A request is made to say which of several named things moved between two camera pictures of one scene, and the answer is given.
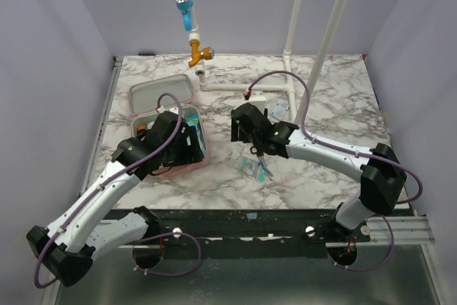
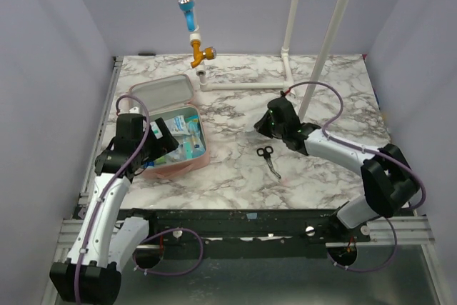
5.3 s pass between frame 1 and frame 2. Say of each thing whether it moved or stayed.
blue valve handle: stayed
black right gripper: moved
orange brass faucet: stayed
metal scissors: moved
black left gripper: moved
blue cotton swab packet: stayed
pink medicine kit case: stayed
